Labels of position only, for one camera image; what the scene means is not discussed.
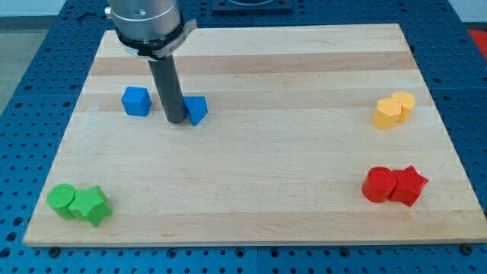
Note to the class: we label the yellow hexagon block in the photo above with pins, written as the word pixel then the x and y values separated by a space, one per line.
pixel 387 113

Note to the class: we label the red star block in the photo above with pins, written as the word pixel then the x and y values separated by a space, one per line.
pixel 409 185

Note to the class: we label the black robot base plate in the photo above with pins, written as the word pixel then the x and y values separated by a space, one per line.
pixel 251 5

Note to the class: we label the blue triangle block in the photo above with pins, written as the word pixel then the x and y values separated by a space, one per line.
pixel 196 108

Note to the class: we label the green cylinder block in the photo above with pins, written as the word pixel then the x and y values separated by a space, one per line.
pixel 60 198

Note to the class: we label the light wooden board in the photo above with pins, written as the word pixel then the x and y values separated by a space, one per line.
pixel 279 159

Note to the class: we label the yellow cylinder block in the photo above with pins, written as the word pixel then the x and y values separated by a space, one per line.
pixel 407 103

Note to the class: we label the blue cube block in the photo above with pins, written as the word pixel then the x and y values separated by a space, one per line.
pixel 136 101

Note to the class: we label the green star block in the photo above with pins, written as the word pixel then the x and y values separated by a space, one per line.
pixel 90 205

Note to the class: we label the red cylinder block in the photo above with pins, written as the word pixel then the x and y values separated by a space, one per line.
pixel 378 184

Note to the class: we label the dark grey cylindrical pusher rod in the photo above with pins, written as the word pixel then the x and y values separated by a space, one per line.
pixel 166 80

